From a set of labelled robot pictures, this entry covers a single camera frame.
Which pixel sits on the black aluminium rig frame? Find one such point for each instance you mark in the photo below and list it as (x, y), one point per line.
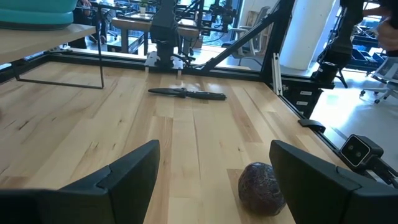
(277, 40)

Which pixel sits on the grey office chair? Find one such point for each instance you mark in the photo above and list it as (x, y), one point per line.
(245, 32)
(385, 71)

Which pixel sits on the white pillar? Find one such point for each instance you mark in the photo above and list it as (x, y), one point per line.
(308, 31)

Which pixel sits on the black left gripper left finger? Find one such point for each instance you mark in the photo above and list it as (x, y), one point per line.
(124, 186)

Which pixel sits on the black knife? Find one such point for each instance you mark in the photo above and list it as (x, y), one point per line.
(199, 95)

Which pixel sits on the blue storage bin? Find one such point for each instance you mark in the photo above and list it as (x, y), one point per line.
(367, 56)

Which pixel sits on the teal bowl grey rim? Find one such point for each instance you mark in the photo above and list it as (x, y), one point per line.
(37, 18)

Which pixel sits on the wooden desk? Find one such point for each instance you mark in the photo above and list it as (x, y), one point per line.
(130, 25)

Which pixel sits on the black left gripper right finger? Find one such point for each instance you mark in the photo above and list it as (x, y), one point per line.
(311, 186)

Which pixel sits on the background black robot arm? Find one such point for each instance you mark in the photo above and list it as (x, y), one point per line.
(342, 46)
(224, 15)

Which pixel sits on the person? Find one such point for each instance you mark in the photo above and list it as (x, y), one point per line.
(105, 18)
(388, 35)

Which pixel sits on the black controller box white labels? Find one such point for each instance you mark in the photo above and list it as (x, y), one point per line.
(306, 98)

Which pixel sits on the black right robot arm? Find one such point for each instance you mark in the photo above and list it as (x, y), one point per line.
(164, 31)

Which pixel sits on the wooden shelf black metal frame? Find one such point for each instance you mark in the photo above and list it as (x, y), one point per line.
(31, 40)

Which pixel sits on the dark purple avocado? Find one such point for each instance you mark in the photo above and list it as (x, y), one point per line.
(259, 189)

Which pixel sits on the black table-level camera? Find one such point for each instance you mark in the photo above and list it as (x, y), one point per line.
(357, 151)

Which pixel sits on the black plastic clamp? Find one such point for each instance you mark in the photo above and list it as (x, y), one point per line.
(311, 125)

